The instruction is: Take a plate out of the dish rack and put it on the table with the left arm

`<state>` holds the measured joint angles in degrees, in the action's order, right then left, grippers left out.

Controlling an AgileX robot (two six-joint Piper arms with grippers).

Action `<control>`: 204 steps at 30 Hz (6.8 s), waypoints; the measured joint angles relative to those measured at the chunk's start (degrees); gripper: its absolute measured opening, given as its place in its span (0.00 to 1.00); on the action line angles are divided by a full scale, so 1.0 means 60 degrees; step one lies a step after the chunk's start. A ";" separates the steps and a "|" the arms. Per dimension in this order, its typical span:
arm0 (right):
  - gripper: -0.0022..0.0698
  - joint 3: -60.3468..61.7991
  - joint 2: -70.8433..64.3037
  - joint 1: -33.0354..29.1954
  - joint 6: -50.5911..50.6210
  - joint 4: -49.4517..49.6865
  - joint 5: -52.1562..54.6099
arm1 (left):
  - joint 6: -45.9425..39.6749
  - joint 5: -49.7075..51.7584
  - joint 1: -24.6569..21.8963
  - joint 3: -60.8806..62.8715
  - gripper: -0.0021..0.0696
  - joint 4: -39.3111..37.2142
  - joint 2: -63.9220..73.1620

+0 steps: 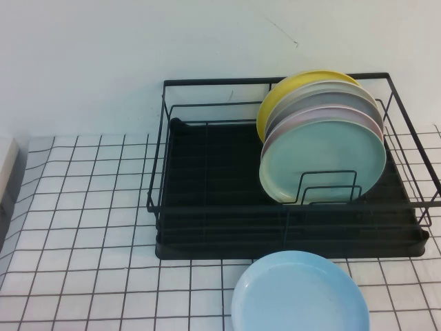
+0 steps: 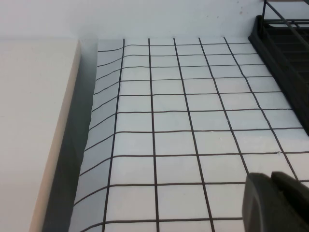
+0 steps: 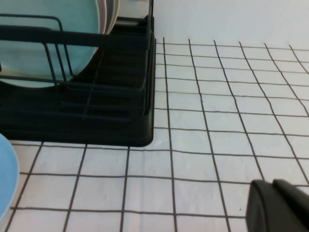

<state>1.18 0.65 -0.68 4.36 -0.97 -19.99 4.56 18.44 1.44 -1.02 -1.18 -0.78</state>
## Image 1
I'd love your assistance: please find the light blue plate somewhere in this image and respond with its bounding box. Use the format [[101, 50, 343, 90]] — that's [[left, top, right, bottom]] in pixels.
[[230, 250, 371, 331]]

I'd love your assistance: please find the grey plate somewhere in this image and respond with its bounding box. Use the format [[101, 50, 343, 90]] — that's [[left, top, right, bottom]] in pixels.
[[267, 91, 384, 139]]

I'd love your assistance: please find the white black grid tablecloth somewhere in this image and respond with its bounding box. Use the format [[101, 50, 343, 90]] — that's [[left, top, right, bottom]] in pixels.
[[0, 123, 441, 331]]

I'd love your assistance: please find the black wire dish rack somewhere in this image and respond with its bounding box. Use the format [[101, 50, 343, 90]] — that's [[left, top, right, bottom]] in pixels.
[[146, 71, 441, 229]]

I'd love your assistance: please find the mint green plate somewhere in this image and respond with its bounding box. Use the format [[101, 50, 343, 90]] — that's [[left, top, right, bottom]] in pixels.
[[258, 119, 387, 204]]

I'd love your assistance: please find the black plastic drip tray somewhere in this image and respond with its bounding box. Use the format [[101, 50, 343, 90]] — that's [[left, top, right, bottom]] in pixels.
[[154, 117, 430, 260]]

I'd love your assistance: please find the beige box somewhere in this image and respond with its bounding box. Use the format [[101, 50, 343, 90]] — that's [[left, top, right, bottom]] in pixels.
[[0, 137, 28, 242]]

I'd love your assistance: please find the yellow plate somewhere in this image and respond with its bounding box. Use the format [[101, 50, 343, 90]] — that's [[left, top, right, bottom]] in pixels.
[[256, 70, 362, 144]]

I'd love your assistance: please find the pink plate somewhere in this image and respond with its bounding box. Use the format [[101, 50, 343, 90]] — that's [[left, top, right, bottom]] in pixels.
[[260, 106, 386, 154]]

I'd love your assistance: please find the cream white plate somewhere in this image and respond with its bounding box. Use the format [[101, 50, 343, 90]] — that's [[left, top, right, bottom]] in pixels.
[[264, 81, 379, 137]]

